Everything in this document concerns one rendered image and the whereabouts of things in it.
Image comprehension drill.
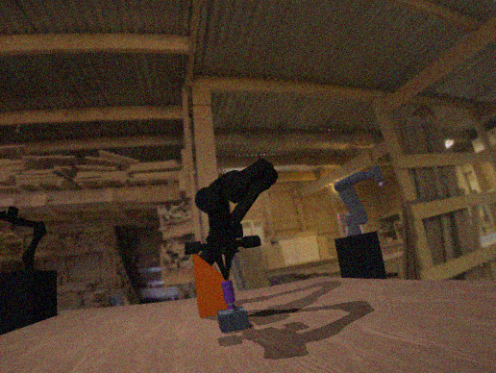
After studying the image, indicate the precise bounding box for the purple marker cap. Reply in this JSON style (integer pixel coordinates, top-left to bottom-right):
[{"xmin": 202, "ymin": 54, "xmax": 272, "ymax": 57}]
[{"xmin": 221, "ymin": 281, "xmax": 236, "ymax": 304}]

